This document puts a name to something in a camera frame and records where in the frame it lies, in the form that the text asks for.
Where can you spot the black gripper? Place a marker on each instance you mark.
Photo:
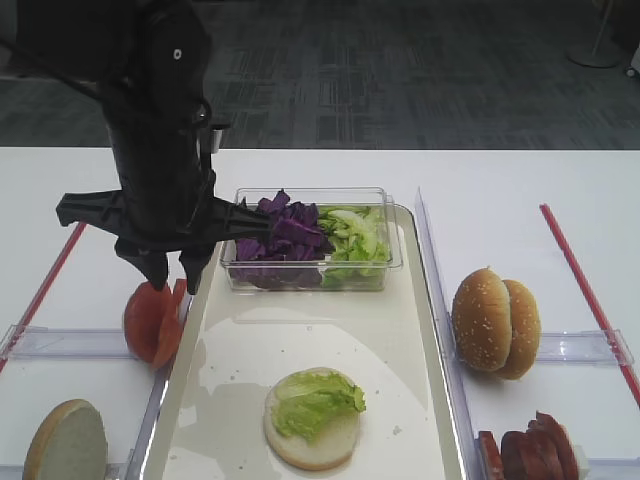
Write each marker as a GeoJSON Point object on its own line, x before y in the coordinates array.
{"type": "Point", "coordinates": [161, 139]}

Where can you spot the tomato slices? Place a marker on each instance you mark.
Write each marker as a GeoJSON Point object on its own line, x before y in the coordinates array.
{"type": "Point", "coordinates": [171, 327]}

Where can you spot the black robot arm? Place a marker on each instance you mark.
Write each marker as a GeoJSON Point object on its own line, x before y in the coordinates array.
{"type": "Point", "coordinates": [143, 63]}

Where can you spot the green lettuce pieces in container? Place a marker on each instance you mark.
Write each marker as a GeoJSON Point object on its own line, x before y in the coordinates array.
{"type": "Point", "coordinates": [359, 237]}

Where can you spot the small tomato slice right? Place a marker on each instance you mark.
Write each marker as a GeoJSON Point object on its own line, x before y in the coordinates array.
{"type": "Point", "coordinates": [492, 460]}

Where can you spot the purple cabbage pieces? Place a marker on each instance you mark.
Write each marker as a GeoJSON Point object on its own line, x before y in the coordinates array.
{"type": "Point", "coordinates": [295, 237]}

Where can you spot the clear plastic salad container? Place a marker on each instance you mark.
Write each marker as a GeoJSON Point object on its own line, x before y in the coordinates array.
{"type": "Point", "coordinates": [361, 196]}

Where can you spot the white rectangular tray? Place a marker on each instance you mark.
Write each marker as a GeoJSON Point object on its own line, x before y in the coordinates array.
{"type": "Point", "coordinates": [244, 343]}

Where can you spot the upper left clear holder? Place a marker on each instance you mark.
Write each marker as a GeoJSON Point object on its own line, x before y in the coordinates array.
{"type": "Point", "coordinates": [34, 342]}

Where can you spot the left red strip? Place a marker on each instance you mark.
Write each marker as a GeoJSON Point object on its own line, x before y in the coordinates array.
{"type": "Point", "coordinates": [45, 295]}

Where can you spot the red strip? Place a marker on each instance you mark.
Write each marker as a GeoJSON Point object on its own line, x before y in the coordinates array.
{"type": "Point", "coordinates": [45, 295]}
{"type": "Point", "coordinates": [595, 305]}

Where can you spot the left long clear divider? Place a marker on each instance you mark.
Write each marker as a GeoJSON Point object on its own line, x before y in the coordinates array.
{"type": "Point", "coordinates": [160, 380]}

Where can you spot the long clear divider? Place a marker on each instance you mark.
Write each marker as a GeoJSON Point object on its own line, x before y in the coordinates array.
{"type": "Point", "coordinates": [465, 438]}
{"type": "Point", "coordinates": [160, 380]}

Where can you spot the bun half standing left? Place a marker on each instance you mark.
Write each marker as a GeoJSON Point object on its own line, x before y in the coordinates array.
{"type": "Point", "coordinates": [70, 443]}

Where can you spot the bottom bun on tray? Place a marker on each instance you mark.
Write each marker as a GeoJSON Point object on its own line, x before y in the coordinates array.
{"type": "Point", "coordinates": [332, 448]}

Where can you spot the right long clear divider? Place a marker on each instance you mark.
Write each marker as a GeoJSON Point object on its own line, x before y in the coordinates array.
{"type": "Point", "coordinates": [465, 438]}

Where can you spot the front sesame bun top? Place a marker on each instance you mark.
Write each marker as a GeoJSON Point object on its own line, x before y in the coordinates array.
{"type": "Point", "coordinates": [481, 320]}

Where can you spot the sesame bun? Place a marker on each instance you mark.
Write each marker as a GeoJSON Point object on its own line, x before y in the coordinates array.
{"type": "Point", "coordinates": [526, 332]}
{"type": "Point", "coordinates": [481, 320]}

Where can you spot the rear sesame bun top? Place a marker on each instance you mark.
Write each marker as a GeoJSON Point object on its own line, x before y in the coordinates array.
{"type": "Point", "coordinates": [526, 332]}

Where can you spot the right red strip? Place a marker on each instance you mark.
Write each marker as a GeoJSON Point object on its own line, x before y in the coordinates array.
{"type": "Point", "coordinates": [595, 305]}

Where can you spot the upper right clear holder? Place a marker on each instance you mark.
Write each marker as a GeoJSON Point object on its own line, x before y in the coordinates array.
{"type": "Point", "coordinates": [595, 347]}

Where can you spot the white stand base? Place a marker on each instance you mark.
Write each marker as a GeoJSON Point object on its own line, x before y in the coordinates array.
{"type": "Point", "coordinates": [601, 54]}

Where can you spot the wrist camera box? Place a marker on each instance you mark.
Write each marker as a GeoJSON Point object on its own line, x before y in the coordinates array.
{"type": "Point", "coordinates": [210, 138]}

